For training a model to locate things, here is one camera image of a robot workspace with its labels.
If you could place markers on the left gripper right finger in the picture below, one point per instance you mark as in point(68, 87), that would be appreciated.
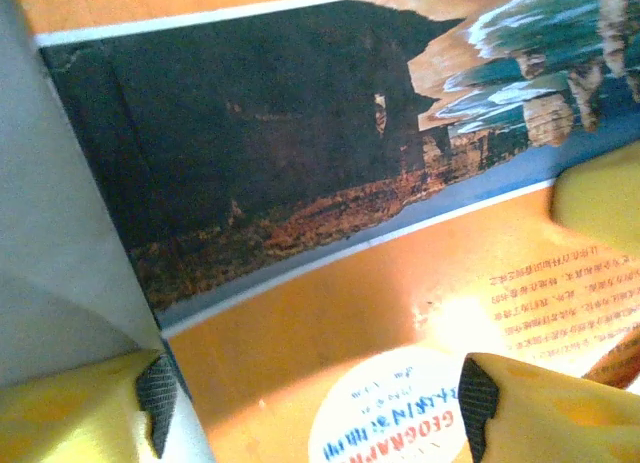
point(550, 418)

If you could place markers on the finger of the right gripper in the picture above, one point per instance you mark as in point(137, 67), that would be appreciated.
point(605, 198)

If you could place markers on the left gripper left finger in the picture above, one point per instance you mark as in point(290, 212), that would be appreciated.
point(75, 418)

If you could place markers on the orange geography magazine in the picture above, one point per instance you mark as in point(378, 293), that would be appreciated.
point(300, 133)

